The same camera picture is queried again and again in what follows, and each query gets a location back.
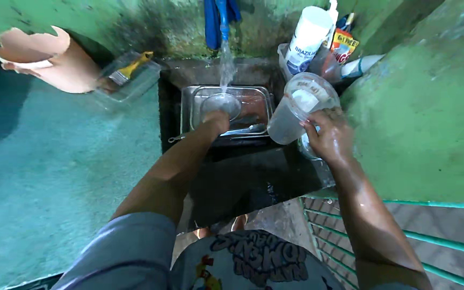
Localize person's left hand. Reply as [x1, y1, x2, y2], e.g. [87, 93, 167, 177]
[202, 110, 230, 136]

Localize person's body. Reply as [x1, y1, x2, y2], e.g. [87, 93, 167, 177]
[51, 212, 420, 290]

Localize blue faucet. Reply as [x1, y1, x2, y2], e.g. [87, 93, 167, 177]
[216, 0, 230, 42]

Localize translucent plastic bin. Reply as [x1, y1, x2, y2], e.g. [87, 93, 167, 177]
[277, 43, 343, 86]

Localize green metal railing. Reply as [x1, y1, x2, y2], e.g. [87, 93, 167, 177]
[300, 196, 464, 290]

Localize black sink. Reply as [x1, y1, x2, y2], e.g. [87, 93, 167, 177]
[158, 57, 336, 235]

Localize paintbrush with yellow handle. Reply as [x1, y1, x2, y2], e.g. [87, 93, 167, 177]
[109, 51, 154, 86]

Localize person's left forearm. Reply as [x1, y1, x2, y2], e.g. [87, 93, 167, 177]
[110, 121, 229, 227]

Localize round translucent bowl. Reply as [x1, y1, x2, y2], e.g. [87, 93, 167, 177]
[200, 93, 242, 122]

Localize orange and yellow packet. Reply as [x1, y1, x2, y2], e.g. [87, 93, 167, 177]
[330, 28, 360, 65]

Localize white cylindrical bottle, blue print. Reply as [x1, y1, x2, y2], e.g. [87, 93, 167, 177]
[286, 6, 334, 76]

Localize blue cloth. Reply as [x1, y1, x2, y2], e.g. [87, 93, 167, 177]
[204, 0, 242, 50]

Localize rectangular metal tray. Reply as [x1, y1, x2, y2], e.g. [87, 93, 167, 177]
[180, 85, 275, 139]

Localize clear rectangular plastic container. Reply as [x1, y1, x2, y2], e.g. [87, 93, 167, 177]
[89, 50, 162, 111]

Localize person's legs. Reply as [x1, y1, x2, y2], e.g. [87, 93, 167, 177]
[194, 214, 249, 240]

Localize person's right hand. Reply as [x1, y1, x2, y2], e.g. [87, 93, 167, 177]
[300, 106, 354, 164]

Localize clear round plastic container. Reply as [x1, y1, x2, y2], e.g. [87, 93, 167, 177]
[267, 72, 341, 146]

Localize white tube with teal band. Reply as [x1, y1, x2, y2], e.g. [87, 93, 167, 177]
[341, 54, 385, 79]

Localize clear round tub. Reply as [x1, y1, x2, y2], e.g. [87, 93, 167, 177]
[298, 126, 323, 161]

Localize person's right forearm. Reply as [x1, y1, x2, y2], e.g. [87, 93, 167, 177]
[325, 155, 434, 290]

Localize broken peach plastic vessel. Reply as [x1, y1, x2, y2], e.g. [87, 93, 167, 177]
[0, 26, 103, 94]

